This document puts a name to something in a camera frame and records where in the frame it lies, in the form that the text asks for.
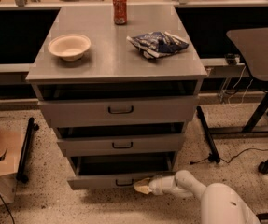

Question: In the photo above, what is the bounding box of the grey drawer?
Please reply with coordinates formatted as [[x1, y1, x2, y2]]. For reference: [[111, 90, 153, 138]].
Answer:
[[67, 151, 176, 190], [57, 133, 184, 157], [38, 96, 198, 128]]

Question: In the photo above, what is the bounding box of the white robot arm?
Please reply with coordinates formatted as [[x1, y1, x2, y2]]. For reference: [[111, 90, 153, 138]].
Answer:
[[134, 170, 261, 224]]

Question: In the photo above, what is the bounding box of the grey drawer cabinet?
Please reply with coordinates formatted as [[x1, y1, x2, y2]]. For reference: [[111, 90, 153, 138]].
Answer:
[[25, 4, 208, 173]]

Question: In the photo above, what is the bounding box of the black right table foot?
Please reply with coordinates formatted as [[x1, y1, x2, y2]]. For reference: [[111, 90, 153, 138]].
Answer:
[[196, 106, 220, 163]]

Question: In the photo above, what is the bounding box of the black table foot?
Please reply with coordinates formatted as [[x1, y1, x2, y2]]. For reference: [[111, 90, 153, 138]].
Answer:
[[16, 117, 39, 183], [196, 106, 220, 163]]

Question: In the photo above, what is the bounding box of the black left table foot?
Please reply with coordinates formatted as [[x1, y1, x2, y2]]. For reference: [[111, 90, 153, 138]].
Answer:
[[16, 117, 39, 183]]

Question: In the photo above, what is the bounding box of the blue chip bag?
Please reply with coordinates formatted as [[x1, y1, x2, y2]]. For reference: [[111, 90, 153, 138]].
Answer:
[[126, 32, 189, 60]]

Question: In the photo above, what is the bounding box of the cream paper bowl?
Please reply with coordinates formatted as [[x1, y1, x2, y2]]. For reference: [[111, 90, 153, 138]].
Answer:
[[48, 34, 91, 62]]

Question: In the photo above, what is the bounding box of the dark side table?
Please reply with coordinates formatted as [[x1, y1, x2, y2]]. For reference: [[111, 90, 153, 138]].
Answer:
[[224, 27, 268, 133]]

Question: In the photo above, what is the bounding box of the orange soda can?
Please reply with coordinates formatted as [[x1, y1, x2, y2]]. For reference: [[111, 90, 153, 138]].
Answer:
[[112, 0, 127, 25]]

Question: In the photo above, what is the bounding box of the black floor cable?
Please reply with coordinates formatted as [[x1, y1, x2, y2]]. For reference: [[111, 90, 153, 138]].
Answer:
[[189, 137, 268, 165]]

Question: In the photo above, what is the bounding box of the white hanging cable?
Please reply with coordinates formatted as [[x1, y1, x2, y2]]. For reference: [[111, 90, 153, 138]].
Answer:
[[226, 64, 254, 109]]

